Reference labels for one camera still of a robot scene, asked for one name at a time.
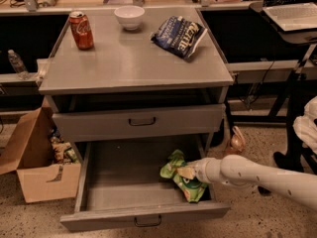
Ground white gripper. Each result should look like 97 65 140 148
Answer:
177 158 222 183

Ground green rice chip bag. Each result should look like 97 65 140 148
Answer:
159 150 207 202

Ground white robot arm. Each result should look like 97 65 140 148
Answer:
177 155 317 210

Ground grey upper closed drawer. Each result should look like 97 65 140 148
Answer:
53 104 224 142

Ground grey open lower drawer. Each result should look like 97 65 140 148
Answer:
60 135 230 232

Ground grey drawer cabinet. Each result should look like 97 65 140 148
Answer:
40 7 233 147

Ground blue kettle chip bag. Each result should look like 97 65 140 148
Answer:
151 16 207 60

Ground snack packets in box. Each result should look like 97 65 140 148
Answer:
49 127 79 165

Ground brown cardboard box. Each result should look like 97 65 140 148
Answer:
0 102 81 203

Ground white ceramic bowl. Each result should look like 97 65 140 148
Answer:
114 5 145 30

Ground red coca-cola can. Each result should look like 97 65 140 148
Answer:
68 11 94 50

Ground black laptop stand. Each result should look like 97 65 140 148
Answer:
231 0 317 126

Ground silver laptop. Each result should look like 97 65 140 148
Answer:
263 0 317 32

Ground clear plastic water bottle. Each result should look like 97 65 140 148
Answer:
8 50 30 80

